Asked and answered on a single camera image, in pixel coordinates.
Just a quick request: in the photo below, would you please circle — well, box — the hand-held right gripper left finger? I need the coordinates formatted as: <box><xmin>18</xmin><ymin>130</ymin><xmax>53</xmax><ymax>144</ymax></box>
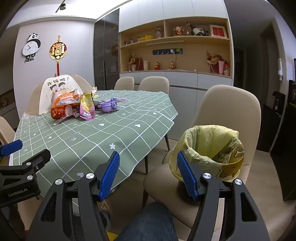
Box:
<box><xmin>29</xmin><ymin>152</ymin><xmax>121</xmax><ymax>241</ymax></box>

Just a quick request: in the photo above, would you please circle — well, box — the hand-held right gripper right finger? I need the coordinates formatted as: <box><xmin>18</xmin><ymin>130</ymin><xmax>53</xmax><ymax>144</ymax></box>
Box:
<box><xmin>177</xmin><ymin>151</ymin><xmax>271</xmax><ymax>241</ymax></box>

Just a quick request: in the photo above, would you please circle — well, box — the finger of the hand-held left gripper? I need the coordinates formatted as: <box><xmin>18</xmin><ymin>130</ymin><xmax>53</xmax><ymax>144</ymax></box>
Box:
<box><xmin>0</xmin><ymin>149</ymin><xmax>51</xmax><ymax>175</ymax></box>
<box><xmin>0</xmin><ymin>140</ymin><xmax>23</xmax><ymax>156</ymax></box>

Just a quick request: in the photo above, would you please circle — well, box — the trash bin with yellow bag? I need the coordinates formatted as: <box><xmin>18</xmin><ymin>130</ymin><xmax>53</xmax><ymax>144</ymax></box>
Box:
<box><xmin>168</xmin><ymin>125</ymin><xmax>245</xmax><ymax>204</ymax></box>

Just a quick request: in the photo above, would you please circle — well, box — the beige dining chair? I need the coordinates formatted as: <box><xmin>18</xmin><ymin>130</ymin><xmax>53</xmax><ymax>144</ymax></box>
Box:
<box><xmin>114</xmin><ymin>76</ymin><xmax>135</xmax><ymax>91</ymax></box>
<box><xmin>26</xmin><ymin>74</ymin><xmax>93</xmax><ymax>116</ymax></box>
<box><xmin>0</xmin><ymin>116</ymin><xmax>16</xmax><ymax>145</ymax></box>
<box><xmin>142</xmin><ymin>85</ymin><xmax>263</xmax><ymax>241</ymax></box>
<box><xmin>136</xmin><ymin>76</ymin><xmax>170</xmax><ymax>96</ymax></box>

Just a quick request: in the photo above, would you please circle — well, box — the green checked tablecloth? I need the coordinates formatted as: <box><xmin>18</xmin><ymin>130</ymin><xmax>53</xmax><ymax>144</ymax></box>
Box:
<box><xmin>9</xmin><ymin>89</ymin><xmax>178</xmax><ymax>204</ymax></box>

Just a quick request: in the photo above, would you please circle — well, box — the orange snack bag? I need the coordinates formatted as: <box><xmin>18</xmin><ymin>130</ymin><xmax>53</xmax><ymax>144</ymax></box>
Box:
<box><xmin>50</xmin><ymin>89</ymin><xmax>83</xmax><ymax>120</ymax></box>

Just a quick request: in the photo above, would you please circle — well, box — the person's leg in jeans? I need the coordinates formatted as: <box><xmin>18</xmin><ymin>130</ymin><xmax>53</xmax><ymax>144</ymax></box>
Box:
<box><xmin>115</xmin><ymin>202</ymin><xmax>179</xmax><ymax>241</ymax></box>

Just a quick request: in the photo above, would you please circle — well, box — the purple plastic box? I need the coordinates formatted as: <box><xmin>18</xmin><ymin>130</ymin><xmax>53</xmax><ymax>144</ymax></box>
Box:
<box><xmin>100</xmin><ymin>98</ymin><xmax>120</xmax><ymax>112</ymax></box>

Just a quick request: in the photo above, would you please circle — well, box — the pink and yellow snack pouch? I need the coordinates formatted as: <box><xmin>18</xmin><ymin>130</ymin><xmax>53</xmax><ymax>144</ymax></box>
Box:
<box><xmin>80</xmin><ymin>92</ymin><xmax>96</xmax><ymax>120</ymax></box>

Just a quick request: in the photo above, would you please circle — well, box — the printed cream food cover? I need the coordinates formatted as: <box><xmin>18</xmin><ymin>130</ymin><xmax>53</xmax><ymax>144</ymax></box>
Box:
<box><xmin>38</xmin><ymin>74</ymin><xmax>93</xmax><ymax>115</ymax></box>

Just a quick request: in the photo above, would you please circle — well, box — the red round hanging ornament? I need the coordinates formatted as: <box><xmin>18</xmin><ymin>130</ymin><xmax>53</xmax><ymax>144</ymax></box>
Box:
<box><xmin>49</xmin><ymin>35</ymin><xmax>67</xmax><ymax>76</ymax></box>

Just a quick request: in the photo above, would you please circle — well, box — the red and gold gift bag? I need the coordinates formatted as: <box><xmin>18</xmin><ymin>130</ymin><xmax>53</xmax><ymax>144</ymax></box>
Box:
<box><xmin>129</xmin><ymin>54</ymin><xmax>143</xmax><ymax>71</ymax></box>

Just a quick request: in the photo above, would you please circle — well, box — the dark glass cabinet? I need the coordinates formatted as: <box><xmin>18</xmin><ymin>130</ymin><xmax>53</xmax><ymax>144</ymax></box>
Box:
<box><xmin>93</xmin><ymin>9</ymin><xmax>120</xmax><ymax>91</ymax></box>

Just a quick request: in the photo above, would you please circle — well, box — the black power strip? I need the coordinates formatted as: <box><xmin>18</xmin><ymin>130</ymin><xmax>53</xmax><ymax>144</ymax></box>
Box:
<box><xmin>152</xmin><ymin>48</ymin><xmax>183</xmax><ymax>56</ymax></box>

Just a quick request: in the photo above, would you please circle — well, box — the panda figure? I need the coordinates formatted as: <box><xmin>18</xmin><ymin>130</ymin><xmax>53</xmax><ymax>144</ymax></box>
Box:
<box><xmin>186</xmin><ymin>22</ymin><xmax>209</xmax><ymax>37</ymax></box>

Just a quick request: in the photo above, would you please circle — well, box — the red framed picture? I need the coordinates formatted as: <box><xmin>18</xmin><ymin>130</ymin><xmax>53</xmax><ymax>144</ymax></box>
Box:
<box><xmin>209</xmin><ymin>24</ymin><xmax>228</xmax><ymax>38</ymax></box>

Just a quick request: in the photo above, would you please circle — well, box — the ceiling track light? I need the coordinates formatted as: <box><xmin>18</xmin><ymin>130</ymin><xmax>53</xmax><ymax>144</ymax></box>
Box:
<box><xmin>56</xmin><ymin>0</ymin><xmax>68</xmax><ymax>13</ymax></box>

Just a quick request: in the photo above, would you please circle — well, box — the panda wall clock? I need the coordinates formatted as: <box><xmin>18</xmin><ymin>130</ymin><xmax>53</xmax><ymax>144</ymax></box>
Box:
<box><xmin>22</xmin><ymin>32</ymin><xmax>42</xmax><ymax>64</ymax></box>

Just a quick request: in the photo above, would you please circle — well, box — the wooden wall shelf cabinet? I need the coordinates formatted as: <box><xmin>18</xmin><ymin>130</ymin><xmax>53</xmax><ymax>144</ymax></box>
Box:
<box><xmin>119</xmin><ymin>0</ymin><xmax>233</xmax><ymax>142</ymax></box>

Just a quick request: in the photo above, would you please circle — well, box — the white wall device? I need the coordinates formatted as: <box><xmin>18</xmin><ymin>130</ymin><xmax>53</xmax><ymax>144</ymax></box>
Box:
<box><xmin>277</xmin><ymin>58</ymin><xmax>284</xmax><ymax>81</ymax></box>

